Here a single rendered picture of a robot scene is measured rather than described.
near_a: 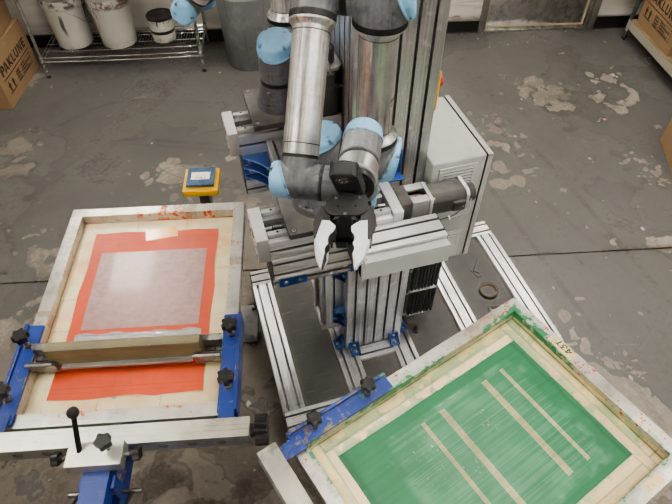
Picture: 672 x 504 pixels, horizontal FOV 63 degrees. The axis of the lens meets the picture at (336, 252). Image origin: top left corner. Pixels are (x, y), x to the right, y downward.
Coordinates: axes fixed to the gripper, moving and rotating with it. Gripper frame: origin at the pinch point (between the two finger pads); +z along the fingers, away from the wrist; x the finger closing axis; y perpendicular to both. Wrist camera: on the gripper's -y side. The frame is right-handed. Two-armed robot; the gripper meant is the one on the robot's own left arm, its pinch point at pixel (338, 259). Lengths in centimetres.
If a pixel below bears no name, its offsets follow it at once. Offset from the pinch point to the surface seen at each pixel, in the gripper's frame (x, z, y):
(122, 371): 71, -12, 63
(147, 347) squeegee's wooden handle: 61, -15, 55
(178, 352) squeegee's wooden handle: 54, -16, 59
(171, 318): 63, -31, 64
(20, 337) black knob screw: 94, -13, 49
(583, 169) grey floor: -102, -239, 187
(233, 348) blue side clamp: 41, -21, 62
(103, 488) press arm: 58, 21, 55
